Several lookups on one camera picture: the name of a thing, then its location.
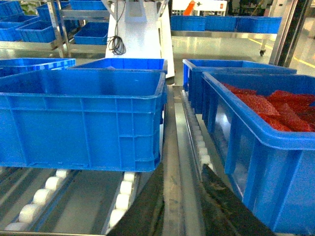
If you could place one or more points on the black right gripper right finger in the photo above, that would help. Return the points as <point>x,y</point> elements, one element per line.
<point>223,213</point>

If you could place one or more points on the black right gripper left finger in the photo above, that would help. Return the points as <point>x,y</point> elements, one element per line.
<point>145,217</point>

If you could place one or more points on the large blue plastic crate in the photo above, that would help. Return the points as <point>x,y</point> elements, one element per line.
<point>82,119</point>

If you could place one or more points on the steel roller shelf rack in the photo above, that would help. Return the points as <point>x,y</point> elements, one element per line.
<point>51,202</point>

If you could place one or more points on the blue crate on shelf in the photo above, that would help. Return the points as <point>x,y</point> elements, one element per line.
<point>126,63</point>

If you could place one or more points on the background shelf with crates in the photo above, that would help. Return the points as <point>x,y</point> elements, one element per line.
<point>68,26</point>

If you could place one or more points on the blue crate with red bags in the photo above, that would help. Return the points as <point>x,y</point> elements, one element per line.
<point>272,172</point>

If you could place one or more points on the red mesh bags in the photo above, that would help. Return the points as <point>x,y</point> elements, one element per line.
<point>282,110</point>

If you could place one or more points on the white machine base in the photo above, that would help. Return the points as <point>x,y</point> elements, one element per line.
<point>144,27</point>

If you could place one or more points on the row of blue crates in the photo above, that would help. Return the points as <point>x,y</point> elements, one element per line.
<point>250,24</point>

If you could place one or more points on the blue crate far left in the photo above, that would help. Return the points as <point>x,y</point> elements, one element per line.
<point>22,65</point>

